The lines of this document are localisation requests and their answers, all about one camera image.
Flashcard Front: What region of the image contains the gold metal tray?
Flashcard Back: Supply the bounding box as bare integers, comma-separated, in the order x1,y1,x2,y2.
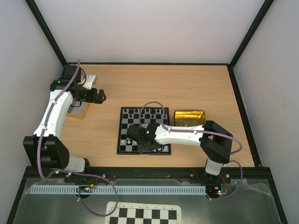
174,110,206,127

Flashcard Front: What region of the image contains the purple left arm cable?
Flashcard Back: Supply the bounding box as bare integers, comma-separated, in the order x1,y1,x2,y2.
37,59,119,217

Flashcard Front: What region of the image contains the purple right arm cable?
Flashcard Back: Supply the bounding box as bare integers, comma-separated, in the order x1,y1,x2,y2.
139,101,243,201

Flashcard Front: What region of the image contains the black mounting rail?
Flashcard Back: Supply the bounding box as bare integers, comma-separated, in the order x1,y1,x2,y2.
64,167,231,184

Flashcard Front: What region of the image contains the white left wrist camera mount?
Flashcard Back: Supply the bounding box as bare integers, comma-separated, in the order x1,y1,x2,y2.
83,75,97,90

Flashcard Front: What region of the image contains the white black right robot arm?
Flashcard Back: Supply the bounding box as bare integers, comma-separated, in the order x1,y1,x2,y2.
126,120,233,183

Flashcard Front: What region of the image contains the black grey chess board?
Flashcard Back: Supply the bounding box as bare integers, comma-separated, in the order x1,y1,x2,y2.
116,107,162,155

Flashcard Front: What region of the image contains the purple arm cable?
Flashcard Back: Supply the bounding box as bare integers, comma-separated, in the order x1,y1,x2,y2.
37,59,119,217
139,101,243,201

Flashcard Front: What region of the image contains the checkered calibration board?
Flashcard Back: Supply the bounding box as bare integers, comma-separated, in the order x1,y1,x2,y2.
105,202,182,224

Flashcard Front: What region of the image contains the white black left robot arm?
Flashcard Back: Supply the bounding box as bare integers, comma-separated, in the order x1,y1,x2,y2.
23,64,106,173

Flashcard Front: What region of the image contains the white slotted cable duct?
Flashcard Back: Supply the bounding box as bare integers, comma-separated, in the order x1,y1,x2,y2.
29,185,206,196

